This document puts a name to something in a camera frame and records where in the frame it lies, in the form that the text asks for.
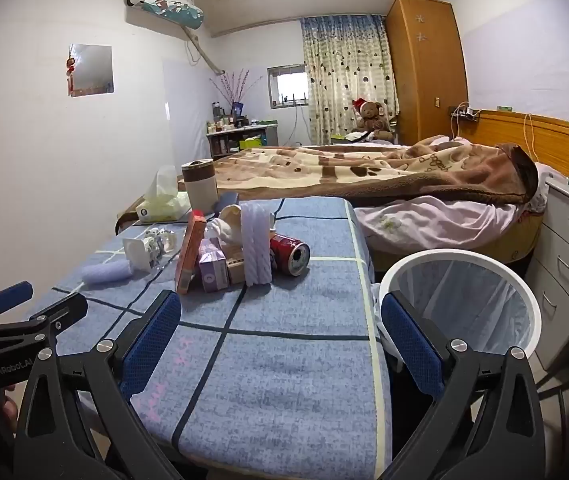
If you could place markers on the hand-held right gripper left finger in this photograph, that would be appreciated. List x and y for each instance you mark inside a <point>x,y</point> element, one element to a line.
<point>152,340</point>

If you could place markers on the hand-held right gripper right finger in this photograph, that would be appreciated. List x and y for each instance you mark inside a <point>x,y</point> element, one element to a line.
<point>409,345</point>

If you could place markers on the lavender ribbed roll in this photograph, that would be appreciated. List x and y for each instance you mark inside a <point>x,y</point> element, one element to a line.
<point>107,272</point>

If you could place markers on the white yogurt cup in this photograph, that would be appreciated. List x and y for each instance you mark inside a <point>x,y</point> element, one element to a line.
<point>137,252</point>

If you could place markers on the purple drink carton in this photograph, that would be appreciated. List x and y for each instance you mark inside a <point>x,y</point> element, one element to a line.
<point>213,270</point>

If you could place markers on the orange box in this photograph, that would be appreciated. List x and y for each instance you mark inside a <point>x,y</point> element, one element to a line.
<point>189,255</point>

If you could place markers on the crushed clear plastic bottle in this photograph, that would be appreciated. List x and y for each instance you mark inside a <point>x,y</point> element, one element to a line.
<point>169,242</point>

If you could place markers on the white green medicine box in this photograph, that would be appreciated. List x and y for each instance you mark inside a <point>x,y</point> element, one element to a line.
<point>235,270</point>

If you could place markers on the white round trash bin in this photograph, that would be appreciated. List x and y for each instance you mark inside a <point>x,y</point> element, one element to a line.
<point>529,305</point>

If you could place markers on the beige paper bag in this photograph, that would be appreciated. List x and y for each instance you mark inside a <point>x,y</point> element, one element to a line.
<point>227,225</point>

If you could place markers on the white towel roll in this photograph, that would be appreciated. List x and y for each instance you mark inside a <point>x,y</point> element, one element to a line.
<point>257,245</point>

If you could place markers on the red drink can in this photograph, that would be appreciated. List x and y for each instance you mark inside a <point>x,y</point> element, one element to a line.
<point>284,252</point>

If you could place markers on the person's left hand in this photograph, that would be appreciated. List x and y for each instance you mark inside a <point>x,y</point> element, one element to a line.
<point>9,407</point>

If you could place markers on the clear plastic bin liner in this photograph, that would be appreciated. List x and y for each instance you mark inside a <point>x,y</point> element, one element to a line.
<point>464,305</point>

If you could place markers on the blue checked table cloth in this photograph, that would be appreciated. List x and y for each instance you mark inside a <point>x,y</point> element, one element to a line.
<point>274,360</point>

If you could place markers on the pink bed sheet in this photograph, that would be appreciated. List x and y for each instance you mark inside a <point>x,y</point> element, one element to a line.
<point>439,220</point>

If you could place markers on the yellow tissue pack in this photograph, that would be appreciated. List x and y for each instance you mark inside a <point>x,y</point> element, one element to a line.
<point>162,205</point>

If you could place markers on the beige brown desktop bin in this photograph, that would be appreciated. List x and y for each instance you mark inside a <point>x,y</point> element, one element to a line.
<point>199,185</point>

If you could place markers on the grey drawer cabinet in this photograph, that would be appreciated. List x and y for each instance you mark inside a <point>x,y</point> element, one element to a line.
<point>559,260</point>

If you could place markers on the brown patterned blanket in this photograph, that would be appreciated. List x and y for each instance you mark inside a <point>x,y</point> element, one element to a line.
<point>364,170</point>

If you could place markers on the red hanging ornament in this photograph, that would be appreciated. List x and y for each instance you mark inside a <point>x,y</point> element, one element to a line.
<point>70,77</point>

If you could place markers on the brown teddy bear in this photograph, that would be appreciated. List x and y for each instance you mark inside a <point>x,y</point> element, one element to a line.
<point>372,120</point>

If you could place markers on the group of toiletry bottles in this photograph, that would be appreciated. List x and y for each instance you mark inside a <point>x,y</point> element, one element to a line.
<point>224,122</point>

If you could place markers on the white shelf desk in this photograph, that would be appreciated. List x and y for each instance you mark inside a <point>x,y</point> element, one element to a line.
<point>269,135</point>

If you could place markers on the power strip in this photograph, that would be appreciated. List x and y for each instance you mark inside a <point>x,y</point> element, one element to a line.
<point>464,113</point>

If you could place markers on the wooden bed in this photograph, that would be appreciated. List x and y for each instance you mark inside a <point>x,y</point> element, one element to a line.
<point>554,145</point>

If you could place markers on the purple flower branches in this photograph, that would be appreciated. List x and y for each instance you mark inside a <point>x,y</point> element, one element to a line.
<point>237,85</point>

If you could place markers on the wooden wardrobe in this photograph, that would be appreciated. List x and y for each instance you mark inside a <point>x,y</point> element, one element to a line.
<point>427,70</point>

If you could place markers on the patterned curtain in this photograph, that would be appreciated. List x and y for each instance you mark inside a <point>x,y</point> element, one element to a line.
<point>344,70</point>

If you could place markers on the small window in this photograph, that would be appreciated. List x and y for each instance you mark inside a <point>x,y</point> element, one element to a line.
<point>289,85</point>

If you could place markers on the air conditioner pipe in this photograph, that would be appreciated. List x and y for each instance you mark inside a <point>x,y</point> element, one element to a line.
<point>204,55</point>

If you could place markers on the reflective wall sheet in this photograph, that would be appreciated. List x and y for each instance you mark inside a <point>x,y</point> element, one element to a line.
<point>92,70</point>

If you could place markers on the wall air conditioner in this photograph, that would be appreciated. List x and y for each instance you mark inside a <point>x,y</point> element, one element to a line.
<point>164,2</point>

